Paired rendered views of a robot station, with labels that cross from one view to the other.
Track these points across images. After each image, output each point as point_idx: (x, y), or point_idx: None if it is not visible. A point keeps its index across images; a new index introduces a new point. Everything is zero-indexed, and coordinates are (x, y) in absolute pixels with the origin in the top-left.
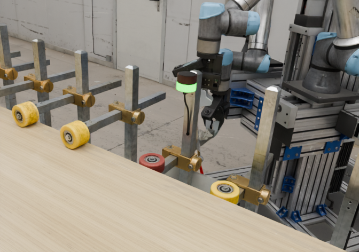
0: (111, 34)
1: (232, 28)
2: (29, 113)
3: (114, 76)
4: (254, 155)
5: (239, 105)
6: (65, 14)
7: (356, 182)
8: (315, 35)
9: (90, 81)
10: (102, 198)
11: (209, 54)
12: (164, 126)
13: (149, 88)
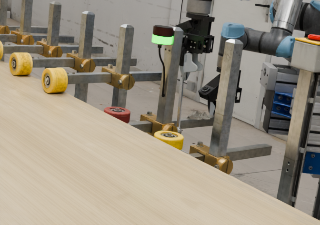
0: None
1: None
2: (23, 62)
3: (192, 110)
4: (214, 115)
5: (282, 114)
6: (146, 21)
7: (292, 138)
8: None
9: (154, 110)
10: (50, 118)
11: (195, 14)
12: (234, 177)
13: (235, 131)
